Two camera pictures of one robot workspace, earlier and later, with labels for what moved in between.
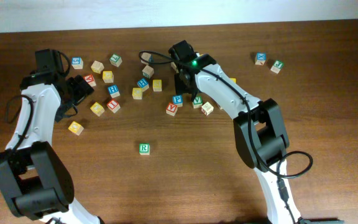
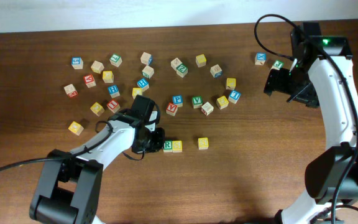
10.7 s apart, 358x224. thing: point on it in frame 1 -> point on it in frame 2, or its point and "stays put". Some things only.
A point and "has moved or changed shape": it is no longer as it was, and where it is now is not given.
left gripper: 82,89 -> 159,133
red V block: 171,109 stays put
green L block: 115,60 stays put
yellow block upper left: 108,76 stays put
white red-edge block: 207,108 stays put
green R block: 144,149 has moved or changed shape
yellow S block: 157,85 -> 177,146
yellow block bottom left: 76,128 stays put
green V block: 197,102 stays put
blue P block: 178,100 stays put
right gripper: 181,86 -> 275,81
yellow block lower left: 97,109 stays put
